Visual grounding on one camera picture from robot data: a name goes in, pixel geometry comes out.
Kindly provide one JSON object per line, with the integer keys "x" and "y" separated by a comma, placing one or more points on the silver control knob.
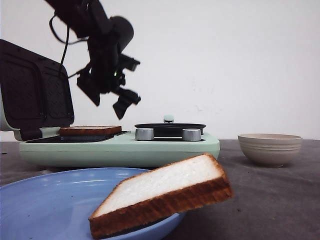
{"x": 144, "y": 134}
{"x": 191, "y": 135}

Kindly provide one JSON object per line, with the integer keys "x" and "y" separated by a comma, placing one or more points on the black round frying pan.
{"x": 170, "y": 128}

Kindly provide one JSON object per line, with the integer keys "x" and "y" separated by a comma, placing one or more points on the right silver control knob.
{"x": 191, "y": 135}

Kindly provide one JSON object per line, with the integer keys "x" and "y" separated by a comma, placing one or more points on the blue plastic plate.
{"x": 56, "y": 206}

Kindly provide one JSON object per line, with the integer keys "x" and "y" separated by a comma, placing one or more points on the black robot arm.
{"x": 106, "y": 38}

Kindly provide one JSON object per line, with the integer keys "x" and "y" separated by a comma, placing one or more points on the mint green breakfast maker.
{"x": 36, "y": 102}

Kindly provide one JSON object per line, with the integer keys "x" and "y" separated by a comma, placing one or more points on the beige ribbed bowl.
{"x": 270, "y": 149}

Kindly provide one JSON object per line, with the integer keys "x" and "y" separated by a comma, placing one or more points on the toast bread slice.
{"x": 90, "y": 130}
{"x": 159, "y": 193}

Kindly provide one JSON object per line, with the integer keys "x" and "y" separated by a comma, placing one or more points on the left silver control knob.
{"x": 144, "y": 134}

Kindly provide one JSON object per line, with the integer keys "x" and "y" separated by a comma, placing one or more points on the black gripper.
{"x": 104, "y": 58}

